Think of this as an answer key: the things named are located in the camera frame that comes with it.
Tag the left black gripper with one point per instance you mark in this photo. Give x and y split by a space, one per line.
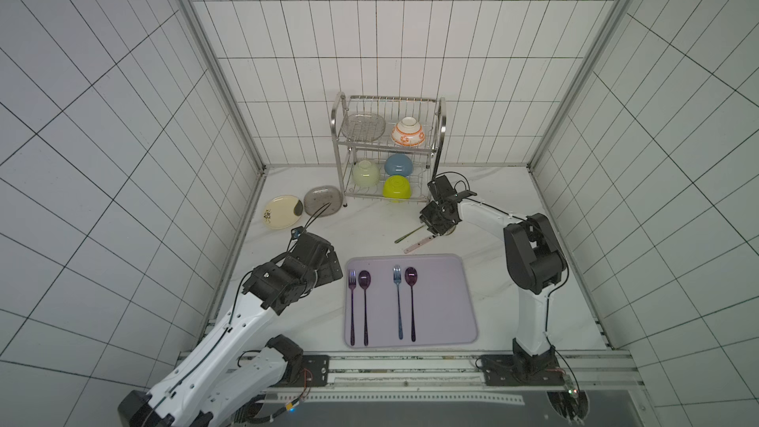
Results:
324 273

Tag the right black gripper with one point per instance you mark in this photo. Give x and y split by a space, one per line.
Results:
437 220

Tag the purple fork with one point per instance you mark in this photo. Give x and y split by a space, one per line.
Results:
352 285

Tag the rainbow handled fork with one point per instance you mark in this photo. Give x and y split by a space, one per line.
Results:
406 236

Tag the dark purple spoon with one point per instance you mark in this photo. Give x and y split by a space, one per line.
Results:
411 277

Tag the blue fork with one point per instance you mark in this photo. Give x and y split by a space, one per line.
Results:
397 282

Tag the lilac rectangular placemat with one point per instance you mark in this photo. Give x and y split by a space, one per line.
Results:
444 312

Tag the pink handled silver spoon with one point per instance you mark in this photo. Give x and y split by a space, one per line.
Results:
415 246

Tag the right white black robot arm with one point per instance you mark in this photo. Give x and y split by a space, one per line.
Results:
534 261

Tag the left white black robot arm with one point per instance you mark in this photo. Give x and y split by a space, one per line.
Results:
209 386

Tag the lime green bowl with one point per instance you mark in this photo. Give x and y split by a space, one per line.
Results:
397 187

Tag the cream round plate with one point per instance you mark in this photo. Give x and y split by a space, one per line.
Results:
283 212

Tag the grey oval plate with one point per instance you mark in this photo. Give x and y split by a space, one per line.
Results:
327 198

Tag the blue bowl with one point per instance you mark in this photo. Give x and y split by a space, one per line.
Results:
399 164

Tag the steel two-tier dish rack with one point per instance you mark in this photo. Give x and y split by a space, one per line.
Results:
433 117

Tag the pale green bowl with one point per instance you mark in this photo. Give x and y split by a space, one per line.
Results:
365 174

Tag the white orange patterned bowl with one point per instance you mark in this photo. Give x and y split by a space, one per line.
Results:
408 132

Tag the clear glass plate in rack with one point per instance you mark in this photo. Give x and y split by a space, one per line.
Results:
363 127

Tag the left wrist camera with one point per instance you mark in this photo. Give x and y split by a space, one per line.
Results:
296 232

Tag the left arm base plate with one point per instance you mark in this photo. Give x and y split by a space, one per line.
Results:
308 371

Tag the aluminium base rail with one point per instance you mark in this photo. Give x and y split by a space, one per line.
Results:
452 376

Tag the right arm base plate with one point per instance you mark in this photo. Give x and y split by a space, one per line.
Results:
500 370

